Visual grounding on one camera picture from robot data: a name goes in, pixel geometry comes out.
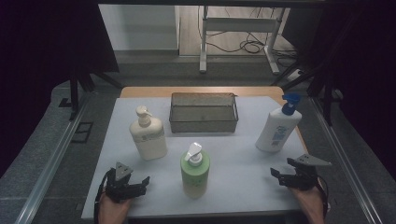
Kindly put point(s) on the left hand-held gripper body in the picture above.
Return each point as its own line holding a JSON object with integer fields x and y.
{"x": 120, "y": 188}

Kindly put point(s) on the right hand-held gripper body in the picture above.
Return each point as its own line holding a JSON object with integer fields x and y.
{"x": 306, "y": 174}

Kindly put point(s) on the white bottle with blue pump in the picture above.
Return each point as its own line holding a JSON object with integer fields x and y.
{"x": 278, "y": 130}

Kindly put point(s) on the cream pump bottle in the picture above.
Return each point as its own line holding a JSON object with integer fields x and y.
{"x": 149, "y": 140}

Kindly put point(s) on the green pump bottle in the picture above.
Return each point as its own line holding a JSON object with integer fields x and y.
{"x": 195, "y": 174}

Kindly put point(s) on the metal mesh basket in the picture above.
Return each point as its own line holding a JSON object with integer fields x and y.
{"x": 204, "y": 119}

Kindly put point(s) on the person's left hand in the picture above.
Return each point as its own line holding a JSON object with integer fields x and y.
{"x": 112, "y": 211}

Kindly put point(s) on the person's right hand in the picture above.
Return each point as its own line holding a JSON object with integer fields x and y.
{"x": 308, "y": 203}

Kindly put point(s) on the black metal stand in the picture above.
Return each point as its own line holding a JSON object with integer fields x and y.
{"x": 327, "y": 99}
{"x": 74, "y": 93}

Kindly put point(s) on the dark curtain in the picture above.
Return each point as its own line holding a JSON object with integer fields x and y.
{"x": 364, "y": 62}
{"x": 46, "y": 46}

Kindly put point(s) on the white cabinet panel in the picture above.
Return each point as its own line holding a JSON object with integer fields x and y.
{"x": 140, "y": 26}

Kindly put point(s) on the aluminium rail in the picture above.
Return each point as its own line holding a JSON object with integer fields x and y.
{"x": 49, "y": 161}
{"x": 345, "y": 161}

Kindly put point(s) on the white desk frame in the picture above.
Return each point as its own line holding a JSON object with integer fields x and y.
{"x": 239, "y": 24}

